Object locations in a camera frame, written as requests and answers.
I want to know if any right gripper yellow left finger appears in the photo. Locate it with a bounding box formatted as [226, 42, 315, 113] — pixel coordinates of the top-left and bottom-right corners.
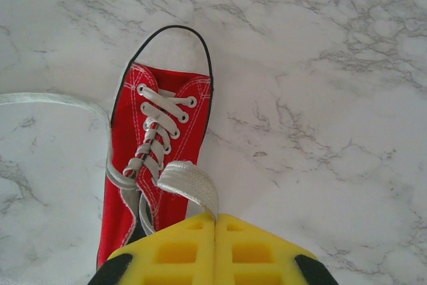
[87, 213, 216, 285]

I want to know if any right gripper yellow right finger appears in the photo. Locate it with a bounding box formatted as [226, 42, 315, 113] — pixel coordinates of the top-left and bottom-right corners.
[216, 213, 340, 285]

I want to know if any white shoelace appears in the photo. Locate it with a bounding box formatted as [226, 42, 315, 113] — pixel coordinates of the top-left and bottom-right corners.
[0, 88, 220, 236]

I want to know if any red canvas sneaker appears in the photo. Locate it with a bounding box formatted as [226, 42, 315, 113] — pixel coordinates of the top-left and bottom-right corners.
[95, 24, 215, 271]

